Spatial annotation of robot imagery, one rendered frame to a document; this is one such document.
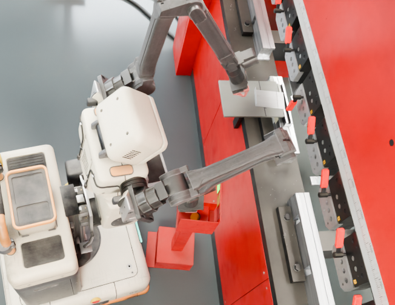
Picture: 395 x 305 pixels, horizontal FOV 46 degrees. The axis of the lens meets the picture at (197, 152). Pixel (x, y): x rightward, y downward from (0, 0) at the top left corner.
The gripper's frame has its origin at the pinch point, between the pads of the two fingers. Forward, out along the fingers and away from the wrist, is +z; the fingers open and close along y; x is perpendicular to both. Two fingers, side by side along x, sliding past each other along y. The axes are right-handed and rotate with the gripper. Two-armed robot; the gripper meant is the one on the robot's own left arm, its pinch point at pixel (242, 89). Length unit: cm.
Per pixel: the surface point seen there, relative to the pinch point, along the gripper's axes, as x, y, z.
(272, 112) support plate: -8.7, -6.7, 12.6
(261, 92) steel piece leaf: -6.2, 3.0, 10.9
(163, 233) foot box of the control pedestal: 67, -29, 71
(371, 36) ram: -44, -24, -45
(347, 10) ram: -41, -9, -40
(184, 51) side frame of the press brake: 41, 86, 70
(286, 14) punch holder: -24.3, 22.6, -9.2
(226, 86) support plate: 6.8, 6.5, 3.8
